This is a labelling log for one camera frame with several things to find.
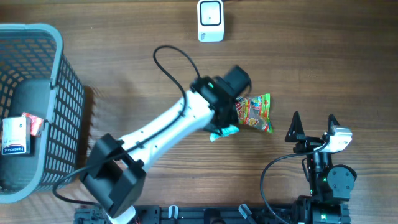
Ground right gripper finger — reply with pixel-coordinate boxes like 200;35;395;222
285;111;305;142
328;114;340;134

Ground teal wet wipes pack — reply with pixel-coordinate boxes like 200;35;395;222
210;125;239;142

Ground colourful gummy candy bag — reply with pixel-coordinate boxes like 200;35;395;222
235;93;273;133

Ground red tissue pack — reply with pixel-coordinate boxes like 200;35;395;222
22;112;44;137

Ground white blue plaster box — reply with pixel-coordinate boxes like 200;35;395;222
1;116;30;156

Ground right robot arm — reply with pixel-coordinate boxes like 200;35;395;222
285;111;357;224

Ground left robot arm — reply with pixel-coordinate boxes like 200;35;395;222
80;65;251;223

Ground white barcode scanner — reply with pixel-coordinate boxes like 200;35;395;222
197;0;224;42

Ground grey plastic mesh basket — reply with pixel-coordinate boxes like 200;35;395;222
1;24;85;204

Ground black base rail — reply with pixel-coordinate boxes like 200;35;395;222
73;204;308;224

